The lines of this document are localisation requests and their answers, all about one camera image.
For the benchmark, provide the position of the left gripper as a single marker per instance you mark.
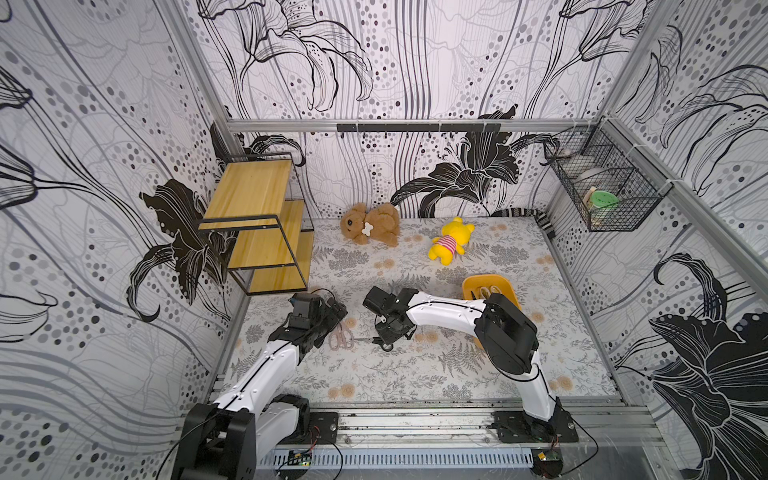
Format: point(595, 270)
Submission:
point(331, 316)

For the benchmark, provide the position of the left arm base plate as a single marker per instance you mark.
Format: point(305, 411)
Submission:
point(314, 427)

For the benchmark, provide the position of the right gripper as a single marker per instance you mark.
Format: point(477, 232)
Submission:
point(387, 328)

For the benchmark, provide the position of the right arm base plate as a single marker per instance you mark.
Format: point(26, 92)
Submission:
point(518, 427)

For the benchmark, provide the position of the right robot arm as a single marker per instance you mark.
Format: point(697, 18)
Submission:
point(507, 335)

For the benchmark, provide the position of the black wire basket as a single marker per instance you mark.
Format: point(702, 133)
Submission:
point(588, 158)

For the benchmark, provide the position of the cream kitchen scissors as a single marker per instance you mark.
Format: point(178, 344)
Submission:
point(485, 292)

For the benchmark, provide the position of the yellow plush bear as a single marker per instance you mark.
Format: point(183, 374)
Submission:
point(451, 242)

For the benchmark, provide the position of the white cable duct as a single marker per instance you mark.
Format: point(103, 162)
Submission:
point(390, 459)

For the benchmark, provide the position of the wooden tiered shelf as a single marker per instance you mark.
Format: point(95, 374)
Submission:
point(273, 228)

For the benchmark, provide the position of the pink scissors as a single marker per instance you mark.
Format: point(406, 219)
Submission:
point(341, 338)

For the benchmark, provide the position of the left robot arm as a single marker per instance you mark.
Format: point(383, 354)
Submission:
point(228, 437)

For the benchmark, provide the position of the green lidded jar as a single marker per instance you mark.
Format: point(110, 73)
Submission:
point(601, 205)

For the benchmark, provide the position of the brown teddy bear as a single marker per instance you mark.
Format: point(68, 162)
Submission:
point(380, 224)

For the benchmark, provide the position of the yellow storage box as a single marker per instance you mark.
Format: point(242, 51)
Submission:
point(475, 281)

